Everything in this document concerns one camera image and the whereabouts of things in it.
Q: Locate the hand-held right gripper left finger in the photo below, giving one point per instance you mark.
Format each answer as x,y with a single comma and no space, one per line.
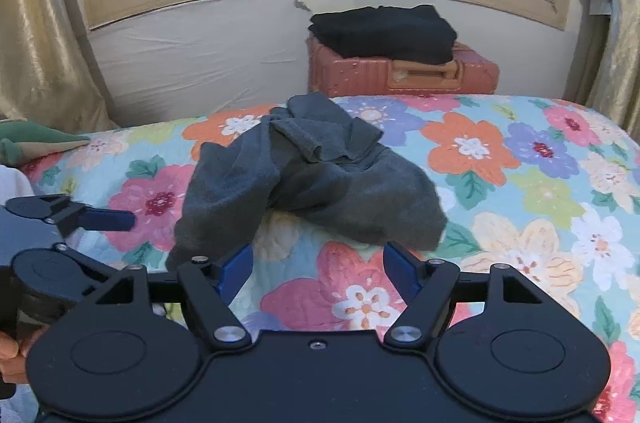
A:
236,272

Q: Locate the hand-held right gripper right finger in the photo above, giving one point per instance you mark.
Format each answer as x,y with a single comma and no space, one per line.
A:
400,270

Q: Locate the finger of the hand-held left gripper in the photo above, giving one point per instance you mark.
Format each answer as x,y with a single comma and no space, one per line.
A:
107,219
95,272

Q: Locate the grey garment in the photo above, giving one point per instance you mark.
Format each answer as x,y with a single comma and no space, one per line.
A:
300,183

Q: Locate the black folded clothes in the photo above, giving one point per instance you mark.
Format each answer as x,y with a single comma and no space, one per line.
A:
385,33

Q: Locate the person's left hand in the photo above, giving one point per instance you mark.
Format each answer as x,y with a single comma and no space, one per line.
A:
7,348

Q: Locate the white cloth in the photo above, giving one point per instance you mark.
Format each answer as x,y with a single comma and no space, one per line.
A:
12,185

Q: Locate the green cloth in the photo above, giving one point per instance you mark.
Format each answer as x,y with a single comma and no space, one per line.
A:
30,143

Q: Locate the floral bed sheet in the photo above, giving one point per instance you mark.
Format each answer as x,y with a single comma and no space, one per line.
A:
500,203

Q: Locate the orange-pink suitcase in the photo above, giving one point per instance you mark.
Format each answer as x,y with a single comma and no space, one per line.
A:
350,75

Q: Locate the gold curtain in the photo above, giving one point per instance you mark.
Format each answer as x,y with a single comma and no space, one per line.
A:
35,28
620,53

